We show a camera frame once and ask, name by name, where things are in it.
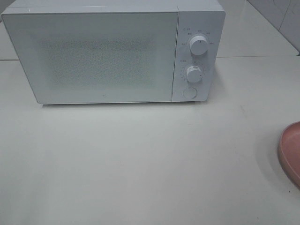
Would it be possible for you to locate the upper white power knob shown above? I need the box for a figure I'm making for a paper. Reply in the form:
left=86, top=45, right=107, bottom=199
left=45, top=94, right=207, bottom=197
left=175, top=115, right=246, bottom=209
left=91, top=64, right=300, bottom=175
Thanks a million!
left=189, top=34, right=209, bottom=56

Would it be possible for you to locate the pink round plate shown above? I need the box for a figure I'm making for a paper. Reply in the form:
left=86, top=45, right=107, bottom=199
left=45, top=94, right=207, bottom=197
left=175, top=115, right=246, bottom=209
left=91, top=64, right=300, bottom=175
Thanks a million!
left=277, top=121, right=300, bottom=188

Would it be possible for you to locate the round white door button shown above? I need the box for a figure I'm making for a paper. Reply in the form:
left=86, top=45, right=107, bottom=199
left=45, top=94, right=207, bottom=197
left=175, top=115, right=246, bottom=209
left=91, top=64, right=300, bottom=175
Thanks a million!
left=183, top=87, right=197, bottom=99

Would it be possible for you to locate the lower white timer knob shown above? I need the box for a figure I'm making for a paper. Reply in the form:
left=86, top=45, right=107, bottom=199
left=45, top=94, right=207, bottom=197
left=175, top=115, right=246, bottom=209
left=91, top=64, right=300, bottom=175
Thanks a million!
left=186, top=66, right=203, bottom=83

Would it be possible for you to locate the white microwave oven body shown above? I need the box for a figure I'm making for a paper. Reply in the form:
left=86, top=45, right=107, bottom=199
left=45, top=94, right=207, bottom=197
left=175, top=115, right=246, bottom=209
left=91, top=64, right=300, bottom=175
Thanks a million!
left=1, top=0, right=225, bottom=104

